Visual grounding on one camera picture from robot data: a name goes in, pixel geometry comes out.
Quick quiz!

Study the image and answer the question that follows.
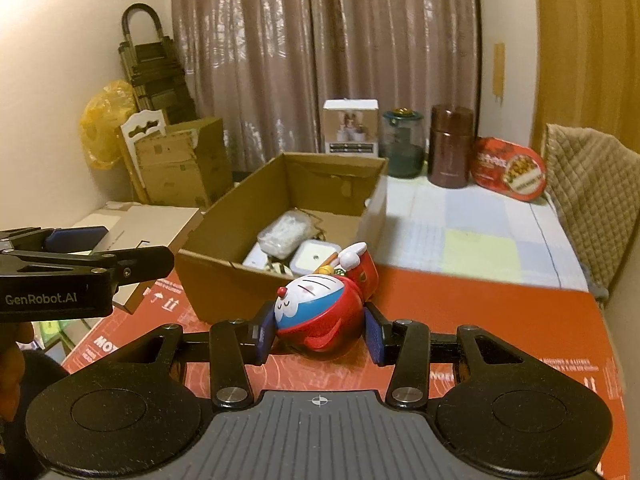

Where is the patterned pink curtain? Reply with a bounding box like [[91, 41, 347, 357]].
[[170, 0, 481, 171]]

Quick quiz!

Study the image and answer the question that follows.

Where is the red oval food container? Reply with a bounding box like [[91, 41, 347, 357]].
[[470, 137, 547, 203]]

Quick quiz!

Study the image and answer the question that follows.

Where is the red printed cardboard sheet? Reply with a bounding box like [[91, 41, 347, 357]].
[[62, 265, 628, 480]]

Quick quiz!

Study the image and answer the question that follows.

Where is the white product box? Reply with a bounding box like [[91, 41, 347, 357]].
[[321, 100, 379, 156]]

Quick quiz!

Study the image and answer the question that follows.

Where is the green glass jar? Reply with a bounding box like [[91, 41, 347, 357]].
[[381, 108, 426, 178]]

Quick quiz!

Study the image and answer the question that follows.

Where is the bag of cotton swabs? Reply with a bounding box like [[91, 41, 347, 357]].
[[257, 212, 308, 256]]

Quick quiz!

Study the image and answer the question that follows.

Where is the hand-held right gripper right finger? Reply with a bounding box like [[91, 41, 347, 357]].
[[365, 305, 533, 409]]

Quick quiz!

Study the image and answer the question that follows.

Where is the brown thermos flask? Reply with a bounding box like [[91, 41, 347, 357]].
[[427, 105, 473, 188]]

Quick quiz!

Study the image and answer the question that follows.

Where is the red blue cat toy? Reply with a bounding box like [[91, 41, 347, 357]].
[[272, 242, 378, 358]]

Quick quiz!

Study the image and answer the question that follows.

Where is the chair with quilted cover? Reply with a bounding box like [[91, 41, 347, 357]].
[[542, 124, 640, 301]]

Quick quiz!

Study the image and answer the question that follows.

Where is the wooden door handle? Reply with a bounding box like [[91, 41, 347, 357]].
[[492, 42, 506, 106]]

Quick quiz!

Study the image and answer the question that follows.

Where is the person's left hand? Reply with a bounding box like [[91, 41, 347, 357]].
[[0, 322, 33, 421]]

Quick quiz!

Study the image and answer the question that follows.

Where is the brown cardboard box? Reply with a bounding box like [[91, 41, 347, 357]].
[[176, 152, 390, 323]]

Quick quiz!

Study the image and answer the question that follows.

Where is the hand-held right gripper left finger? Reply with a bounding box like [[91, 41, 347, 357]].
[[117, 305, 278, 409]]

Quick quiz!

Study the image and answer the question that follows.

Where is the white square device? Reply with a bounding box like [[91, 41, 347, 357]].
[[291, 240, 342, 276]]

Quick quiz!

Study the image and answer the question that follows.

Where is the white ornate chair back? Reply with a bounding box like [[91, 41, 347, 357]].
[[119, 107, 168, 203]]

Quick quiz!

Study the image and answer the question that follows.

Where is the brown cardboard carton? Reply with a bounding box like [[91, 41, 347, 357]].
[[135, 117, 233, 211]]

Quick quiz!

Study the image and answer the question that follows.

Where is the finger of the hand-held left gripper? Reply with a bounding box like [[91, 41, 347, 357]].
[[0, 246, 175, 286], [0, 227, 108, 255]]

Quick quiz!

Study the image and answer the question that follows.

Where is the colourful printed box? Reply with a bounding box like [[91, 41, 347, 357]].
[[32, 320, 91, 358]]

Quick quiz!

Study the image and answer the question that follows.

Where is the yellow plastic bag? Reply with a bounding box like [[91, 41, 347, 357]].
[[80, 80, 138, 171]]

